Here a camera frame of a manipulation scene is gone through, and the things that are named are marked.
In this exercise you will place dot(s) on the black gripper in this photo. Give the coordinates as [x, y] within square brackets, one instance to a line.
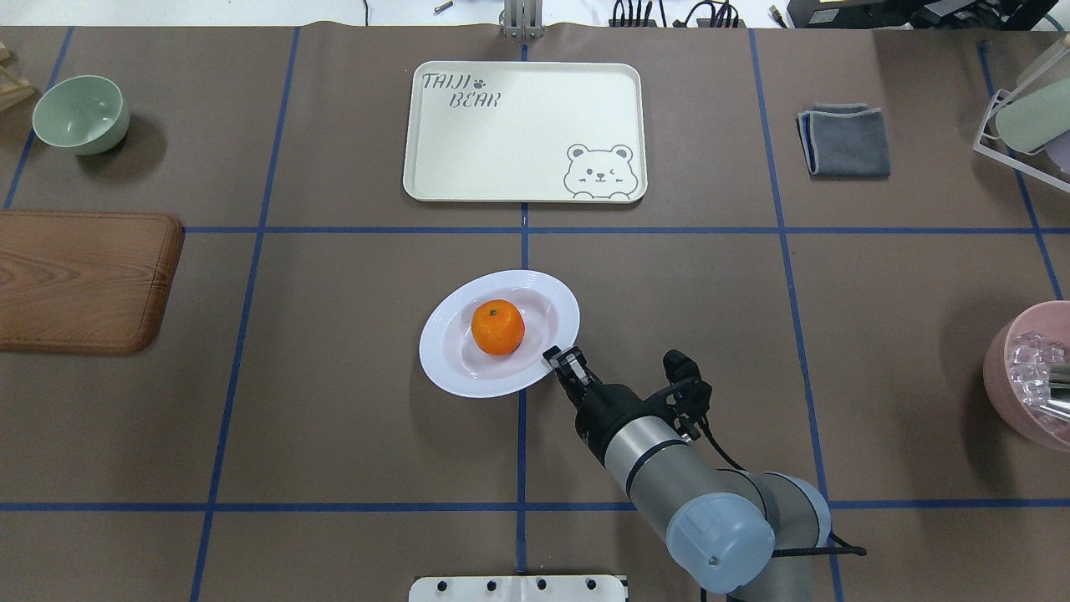
[603, 406]

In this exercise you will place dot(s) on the white plate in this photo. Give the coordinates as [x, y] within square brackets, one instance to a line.
[450, 357]

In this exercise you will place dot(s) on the orange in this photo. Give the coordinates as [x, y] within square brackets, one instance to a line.
[497, 327]

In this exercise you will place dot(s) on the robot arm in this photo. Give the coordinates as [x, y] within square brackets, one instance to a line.
[750, 536]

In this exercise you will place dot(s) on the cream bear tray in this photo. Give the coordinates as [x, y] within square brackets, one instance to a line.
[510, 131]

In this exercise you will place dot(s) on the grey folded cloth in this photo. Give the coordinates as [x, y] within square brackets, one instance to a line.
[845, 140]

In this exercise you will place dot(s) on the power strip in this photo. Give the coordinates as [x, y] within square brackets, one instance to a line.
[675, 15]

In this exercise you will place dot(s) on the metal scoop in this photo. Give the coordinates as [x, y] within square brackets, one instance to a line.
[1045, 388]

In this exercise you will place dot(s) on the pink bowl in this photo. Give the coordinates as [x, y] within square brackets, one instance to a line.
[1036, 335]

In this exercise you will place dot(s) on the wooden cutting board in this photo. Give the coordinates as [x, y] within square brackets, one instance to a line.
[86, 283]

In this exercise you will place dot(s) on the green pastel cup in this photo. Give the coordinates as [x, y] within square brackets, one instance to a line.
[1027, 124]

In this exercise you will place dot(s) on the green bowl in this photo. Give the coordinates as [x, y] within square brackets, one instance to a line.
[84, 115]

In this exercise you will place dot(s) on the purple pastel cup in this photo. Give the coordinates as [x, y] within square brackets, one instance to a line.
[1059, 152]

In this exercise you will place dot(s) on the wooden cup rack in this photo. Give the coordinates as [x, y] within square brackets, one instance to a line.
[14, 89]

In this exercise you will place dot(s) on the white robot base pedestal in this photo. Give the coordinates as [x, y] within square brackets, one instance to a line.
[553, 587]

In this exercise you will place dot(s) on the aluminium frame post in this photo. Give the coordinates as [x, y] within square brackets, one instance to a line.
[522, 19]

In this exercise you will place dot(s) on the white wire cup rack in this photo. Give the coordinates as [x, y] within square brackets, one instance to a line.
[1048, 67]

